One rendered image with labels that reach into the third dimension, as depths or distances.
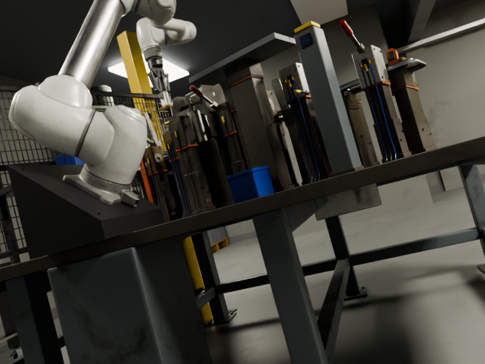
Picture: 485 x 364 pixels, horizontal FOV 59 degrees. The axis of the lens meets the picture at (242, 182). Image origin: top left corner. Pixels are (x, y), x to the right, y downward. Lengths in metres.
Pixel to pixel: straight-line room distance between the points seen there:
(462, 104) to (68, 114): 7.01
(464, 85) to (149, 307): 7.08
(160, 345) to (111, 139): 0.60
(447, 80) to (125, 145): 6.89
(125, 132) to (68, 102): 0.18
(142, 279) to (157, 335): 0.16
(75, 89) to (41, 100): 0.10
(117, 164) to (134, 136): 0.10
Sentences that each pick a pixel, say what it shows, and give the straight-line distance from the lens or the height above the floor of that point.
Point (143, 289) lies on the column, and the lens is 1.25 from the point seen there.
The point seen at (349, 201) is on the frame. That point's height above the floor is 0.55.
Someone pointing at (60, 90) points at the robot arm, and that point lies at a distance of 1.39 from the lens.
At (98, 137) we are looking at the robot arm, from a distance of 1.34.
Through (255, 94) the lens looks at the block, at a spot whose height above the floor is 1.02.
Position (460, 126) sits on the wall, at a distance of 7.79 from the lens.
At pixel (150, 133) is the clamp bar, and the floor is 1.12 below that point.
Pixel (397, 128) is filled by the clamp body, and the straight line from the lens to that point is 1.43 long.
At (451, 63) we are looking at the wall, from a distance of 7.91.
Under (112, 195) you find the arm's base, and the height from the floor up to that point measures 0.82.
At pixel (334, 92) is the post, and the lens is 1.32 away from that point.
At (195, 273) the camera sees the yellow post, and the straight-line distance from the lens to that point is 2.91.
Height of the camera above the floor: 0.70
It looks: 2 degrees up
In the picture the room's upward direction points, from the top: 15 degrees counter-clockwise
